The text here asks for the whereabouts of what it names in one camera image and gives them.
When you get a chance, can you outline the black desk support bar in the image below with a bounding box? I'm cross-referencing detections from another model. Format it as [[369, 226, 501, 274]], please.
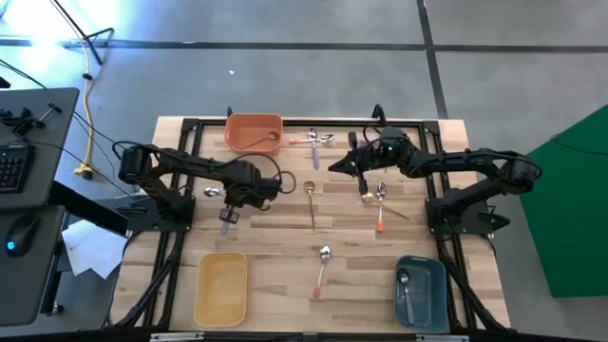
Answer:
[[47, 180, 130, 238]]

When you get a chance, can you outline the black keyboard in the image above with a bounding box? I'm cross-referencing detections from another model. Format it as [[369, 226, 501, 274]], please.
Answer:
[[0, 143, 36, 195]]

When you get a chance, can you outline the green panel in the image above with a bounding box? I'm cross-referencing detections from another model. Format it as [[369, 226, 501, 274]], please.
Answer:
[[519, 103, 608, 300]]

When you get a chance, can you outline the white paper sheet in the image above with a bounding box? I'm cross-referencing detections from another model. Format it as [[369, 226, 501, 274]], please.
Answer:
[[61, 218, 128, 280]]

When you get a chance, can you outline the orange plastic bin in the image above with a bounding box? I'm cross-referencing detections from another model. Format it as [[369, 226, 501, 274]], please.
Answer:
[[224, 112, 284, 156]]

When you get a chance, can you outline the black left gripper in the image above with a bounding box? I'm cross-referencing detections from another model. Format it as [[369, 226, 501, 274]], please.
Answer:
[[218, 178, 281, 223]]

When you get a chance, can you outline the black computer mouse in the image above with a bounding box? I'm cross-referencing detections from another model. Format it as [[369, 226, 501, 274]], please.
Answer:
[[3, 214, 42, 259]]

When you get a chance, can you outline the black aluminium table frame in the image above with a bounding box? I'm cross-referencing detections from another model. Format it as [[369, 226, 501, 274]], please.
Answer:
[[113, 117, 512, 333]]

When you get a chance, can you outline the teal plastic bin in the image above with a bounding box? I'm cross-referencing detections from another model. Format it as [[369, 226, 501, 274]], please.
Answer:
[[393, 254, 450, 333]]

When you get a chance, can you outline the black tripod stand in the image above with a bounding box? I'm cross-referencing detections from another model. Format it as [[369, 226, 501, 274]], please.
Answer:
[[49, 0, 115, 67]]

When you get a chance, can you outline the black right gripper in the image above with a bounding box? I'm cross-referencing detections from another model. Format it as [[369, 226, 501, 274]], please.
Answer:
[[328, 131, 405, 195]]

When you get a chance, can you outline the black cable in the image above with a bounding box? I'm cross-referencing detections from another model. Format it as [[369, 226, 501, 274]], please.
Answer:
[[0, 58, 48, 90], [70, 111, 124, 153]]

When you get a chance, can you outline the grey desk top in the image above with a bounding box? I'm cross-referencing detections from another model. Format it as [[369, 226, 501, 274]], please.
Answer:
[[0, 204, 67, 328], [0, 86, 81, 211]]

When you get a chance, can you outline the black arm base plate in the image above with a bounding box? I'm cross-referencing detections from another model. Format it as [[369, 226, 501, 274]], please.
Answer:
[[425, 194, 512, 238], [116, 195, 197, 235]]

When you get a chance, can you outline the yellow plastic bin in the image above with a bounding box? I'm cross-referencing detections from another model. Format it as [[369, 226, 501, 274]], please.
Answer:
[[193, 252, 250, 329]]

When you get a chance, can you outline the gold spoon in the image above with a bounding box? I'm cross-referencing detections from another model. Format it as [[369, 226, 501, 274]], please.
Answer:
[[302, 180, 318, 233], [238, 131, 279, 151], [361, 191, 410, 221]]

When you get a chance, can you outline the black desk clamp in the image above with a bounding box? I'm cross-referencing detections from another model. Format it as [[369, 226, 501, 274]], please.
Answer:
[[0, 102, 64, 137]]

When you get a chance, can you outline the silver aluminium bracket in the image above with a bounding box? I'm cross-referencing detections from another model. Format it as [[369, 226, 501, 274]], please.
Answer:
[[416, 333, 471, 342], [149, 332, 205, 342]]

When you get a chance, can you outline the yellow cable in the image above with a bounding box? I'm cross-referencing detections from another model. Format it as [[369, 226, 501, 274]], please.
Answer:
[[73, 40, 96, 178]]

